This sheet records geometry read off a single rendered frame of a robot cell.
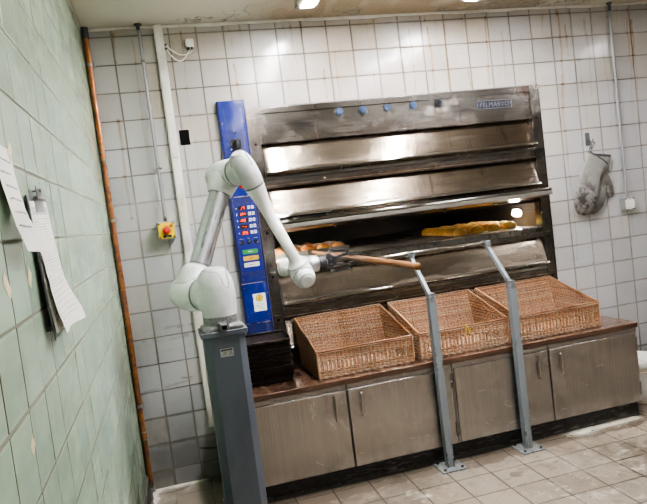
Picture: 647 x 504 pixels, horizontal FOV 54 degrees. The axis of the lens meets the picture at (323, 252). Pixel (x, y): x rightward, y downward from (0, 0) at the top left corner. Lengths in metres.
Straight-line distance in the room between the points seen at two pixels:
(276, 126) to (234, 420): 1.77
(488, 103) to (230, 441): 2.65
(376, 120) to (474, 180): 0.75
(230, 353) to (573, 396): 2.09
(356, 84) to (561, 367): 2.05
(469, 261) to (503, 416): 1.00
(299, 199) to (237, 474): 1.64
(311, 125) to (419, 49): 0.84
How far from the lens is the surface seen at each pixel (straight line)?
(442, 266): 4.06
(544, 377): 3.86
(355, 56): 3.98
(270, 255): 3.73
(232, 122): 3.71
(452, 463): 3.64
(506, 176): 4.28
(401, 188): 3.96
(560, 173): 4.50
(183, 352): 3.74
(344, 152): 3.85
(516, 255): 4.31
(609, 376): 4.12
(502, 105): 4.34
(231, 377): 2.82
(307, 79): 3.87
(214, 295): 2.77
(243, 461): 2.93
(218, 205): 3.06
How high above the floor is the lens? 1.47
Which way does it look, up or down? 4 degrees down
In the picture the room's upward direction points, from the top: 7 degrees counter-clockwise
